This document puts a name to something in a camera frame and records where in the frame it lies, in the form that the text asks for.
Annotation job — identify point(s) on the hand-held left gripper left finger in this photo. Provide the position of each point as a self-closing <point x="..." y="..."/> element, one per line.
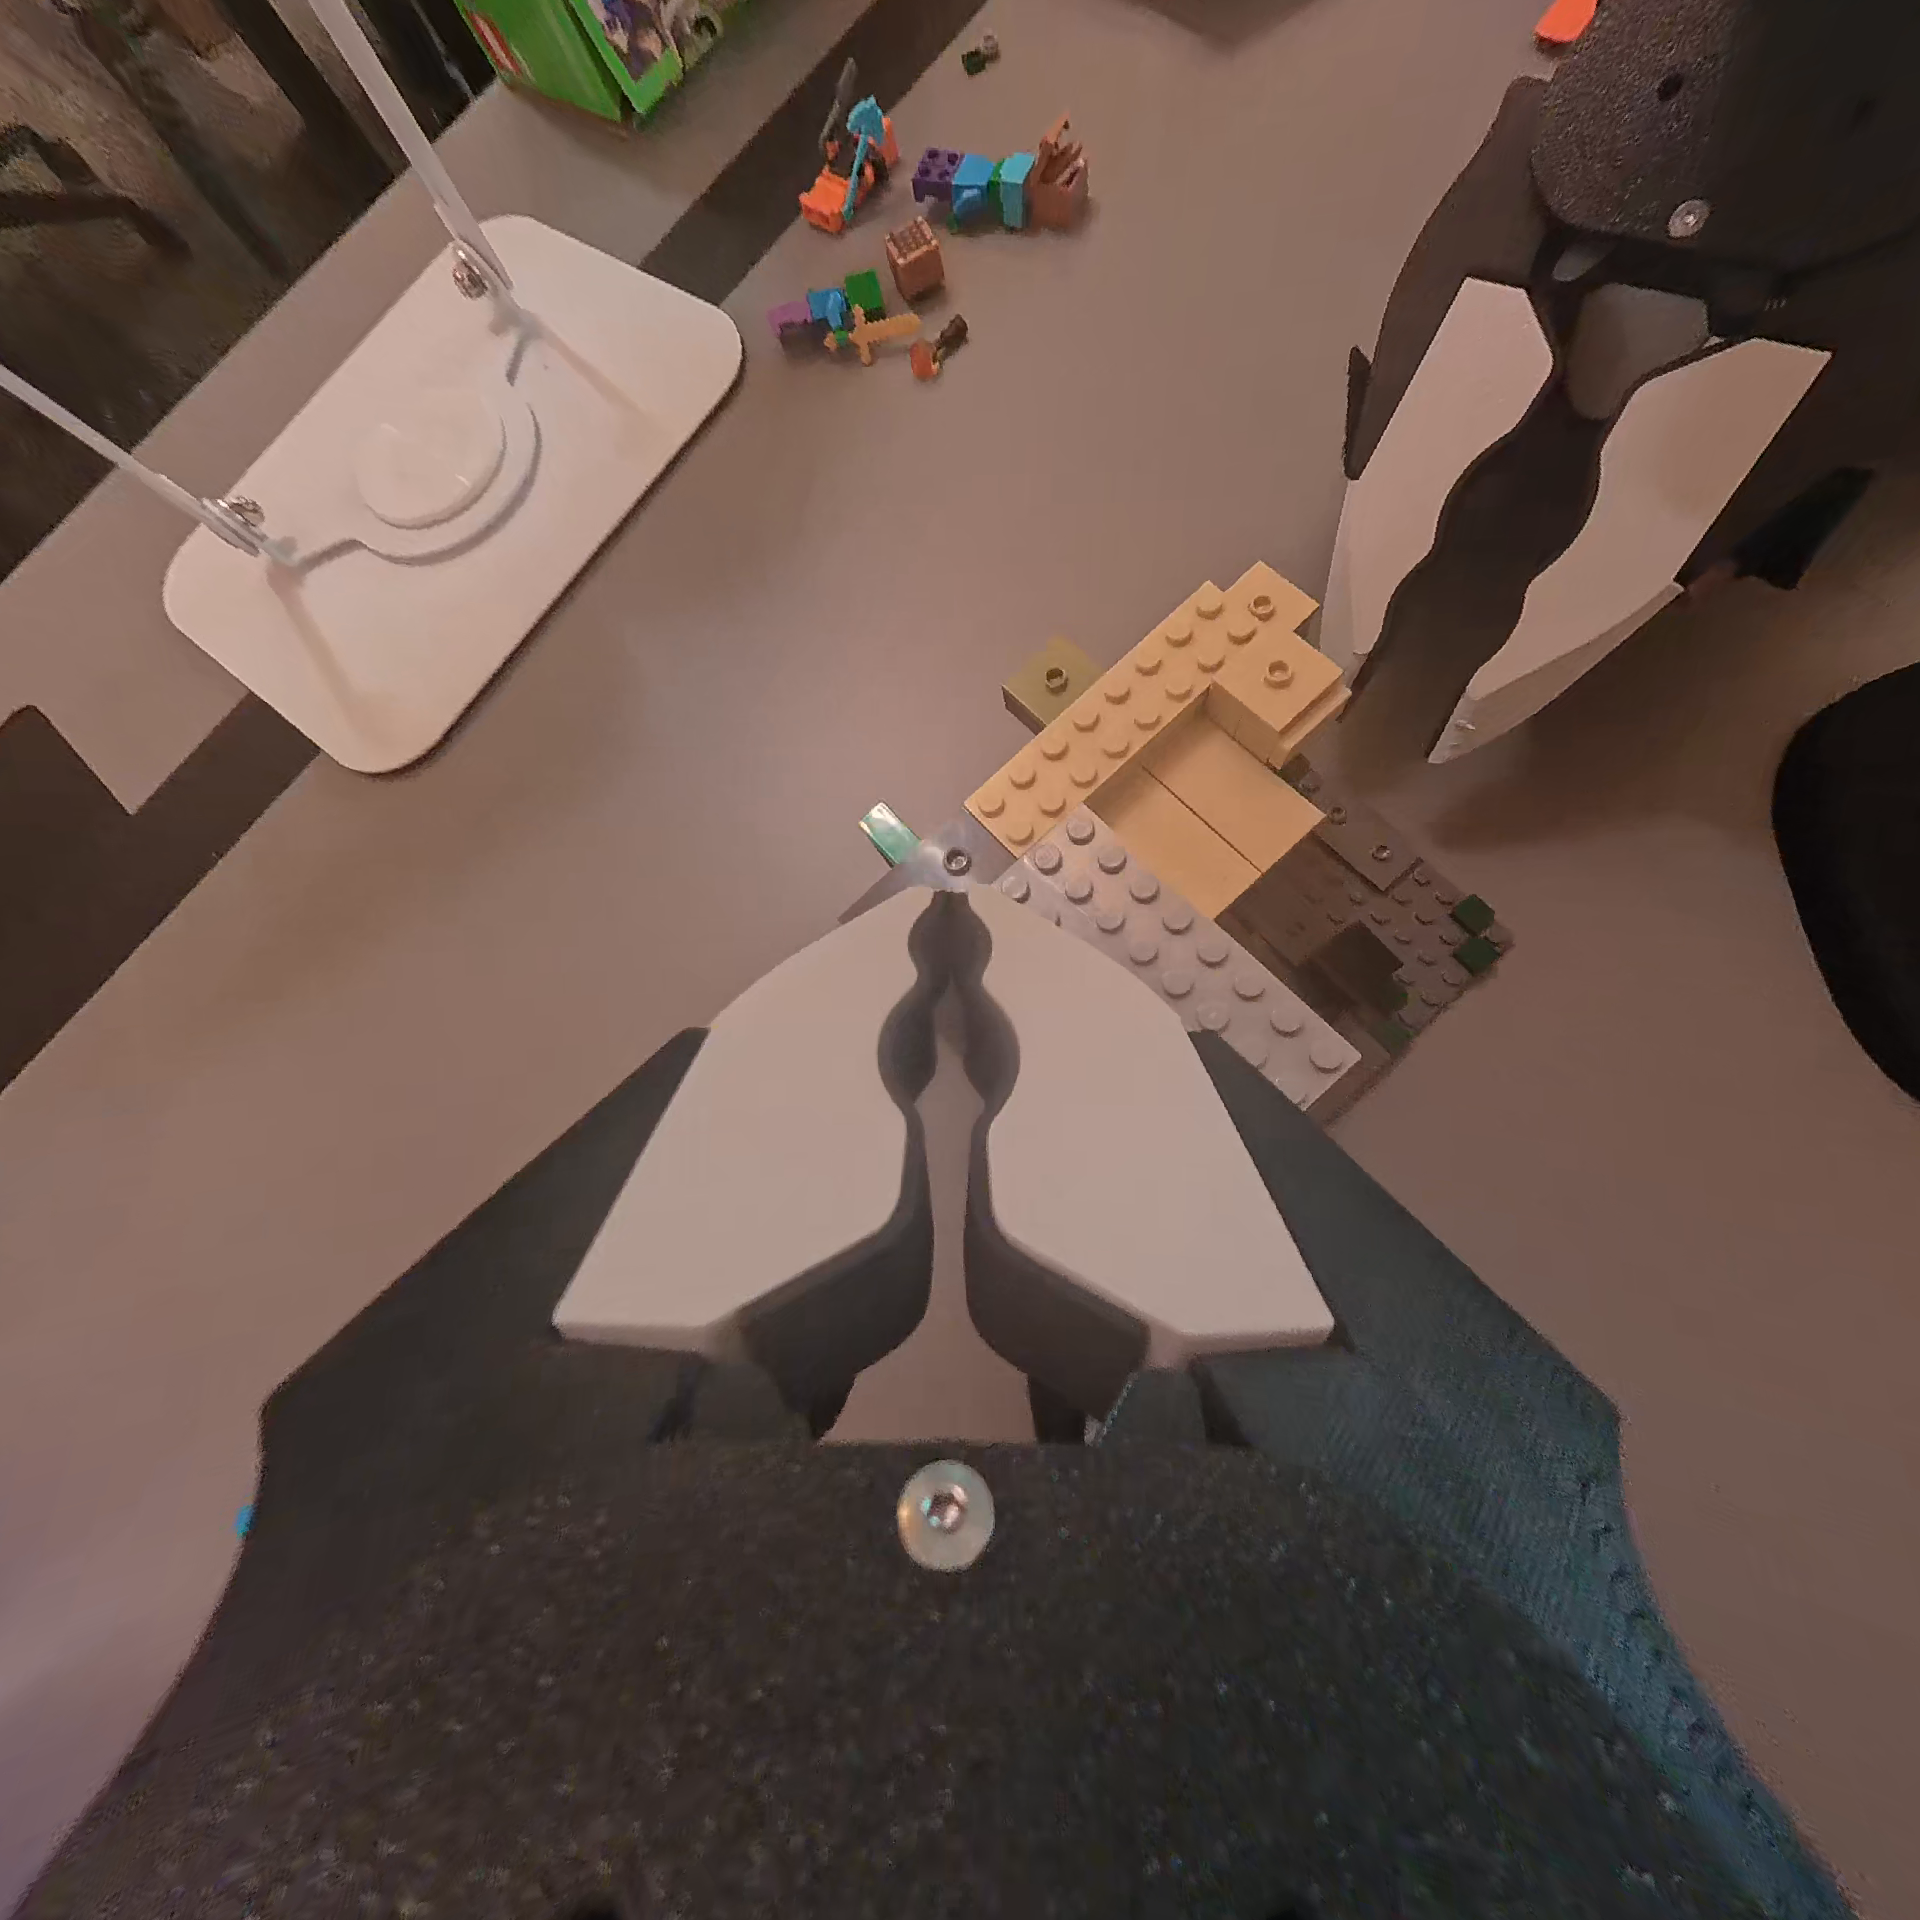
<point x="780" y="1142"/>

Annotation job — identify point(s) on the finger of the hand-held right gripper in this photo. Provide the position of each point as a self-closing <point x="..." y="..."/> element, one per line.
<point x="1664" y="494"/>
<point x="1440" y="421"/>

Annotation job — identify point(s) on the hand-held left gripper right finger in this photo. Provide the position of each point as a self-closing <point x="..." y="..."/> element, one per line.
<point x="1124" y="1171"/>

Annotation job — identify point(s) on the tan and grey toy brick model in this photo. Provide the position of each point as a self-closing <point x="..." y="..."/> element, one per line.
<point x="1141" y="750"/>

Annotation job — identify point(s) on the orange plastic piece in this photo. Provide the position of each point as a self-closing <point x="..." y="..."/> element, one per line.
<point x="1568" y="19"/>

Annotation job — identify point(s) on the black round chair seat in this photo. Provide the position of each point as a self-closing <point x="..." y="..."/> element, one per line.
<point x="1861" y="886"/>

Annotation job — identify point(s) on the olive square toy brick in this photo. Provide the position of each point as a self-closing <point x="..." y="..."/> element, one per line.
<point x="1051" y="672"/>

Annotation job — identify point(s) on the heap of colourful toy bricks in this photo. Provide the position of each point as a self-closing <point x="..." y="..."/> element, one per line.
<point x="960" y="189"/>

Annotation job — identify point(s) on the small dark toy brick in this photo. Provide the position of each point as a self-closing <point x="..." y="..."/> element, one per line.
<point x="979" y="59"/>

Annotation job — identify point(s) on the white stand with metal rods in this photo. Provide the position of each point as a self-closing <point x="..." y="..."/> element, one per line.
<point x="450" y="494"/>

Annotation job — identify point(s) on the green cardboard box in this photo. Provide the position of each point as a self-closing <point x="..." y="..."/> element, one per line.
<point x="629" y="44"/>

